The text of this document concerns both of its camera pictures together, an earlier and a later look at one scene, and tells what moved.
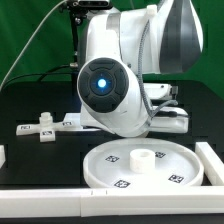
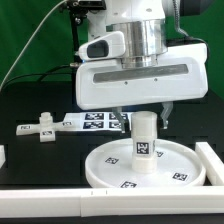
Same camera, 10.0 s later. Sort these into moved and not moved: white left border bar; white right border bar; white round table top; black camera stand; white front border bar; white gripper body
Moved: white round table top; white gripper body
Not moved: white front border bar; white right border bar; black camera stand; white left border bar
